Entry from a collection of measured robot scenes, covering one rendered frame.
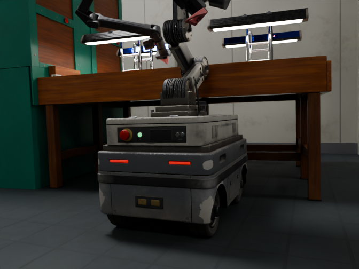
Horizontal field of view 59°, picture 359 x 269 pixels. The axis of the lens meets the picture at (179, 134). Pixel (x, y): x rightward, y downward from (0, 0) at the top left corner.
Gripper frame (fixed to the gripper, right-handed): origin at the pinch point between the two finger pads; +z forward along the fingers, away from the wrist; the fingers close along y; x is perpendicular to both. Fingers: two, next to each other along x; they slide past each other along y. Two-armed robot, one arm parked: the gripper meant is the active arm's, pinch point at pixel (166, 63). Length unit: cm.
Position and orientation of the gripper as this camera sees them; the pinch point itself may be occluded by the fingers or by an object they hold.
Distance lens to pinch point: 217.1
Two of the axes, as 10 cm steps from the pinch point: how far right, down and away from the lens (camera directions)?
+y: -9.6, 0.1, 2.9
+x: -1.6, 8.2, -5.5
